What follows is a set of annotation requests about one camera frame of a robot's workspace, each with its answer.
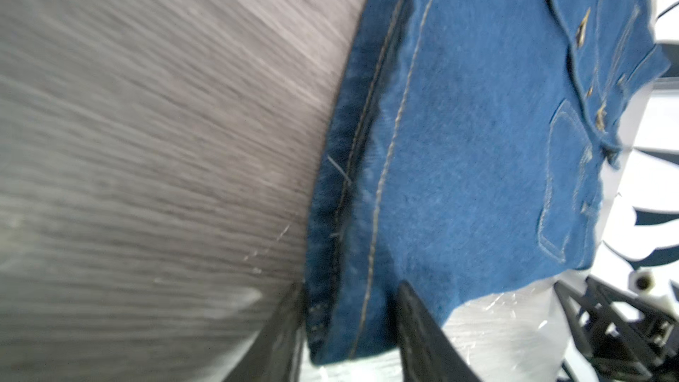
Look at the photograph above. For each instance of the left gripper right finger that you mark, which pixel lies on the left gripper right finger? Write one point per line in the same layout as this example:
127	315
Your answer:
426	353

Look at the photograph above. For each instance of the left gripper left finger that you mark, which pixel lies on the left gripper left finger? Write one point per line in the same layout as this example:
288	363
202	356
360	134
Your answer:
276	353

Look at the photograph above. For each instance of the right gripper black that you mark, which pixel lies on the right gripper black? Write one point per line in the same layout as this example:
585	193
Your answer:
623	337

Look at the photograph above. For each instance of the blue denim skirt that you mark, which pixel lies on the blue denim skirt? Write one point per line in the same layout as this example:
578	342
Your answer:
464	156

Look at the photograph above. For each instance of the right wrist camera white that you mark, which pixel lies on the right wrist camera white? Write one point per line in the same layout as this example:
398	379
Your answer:
656	289

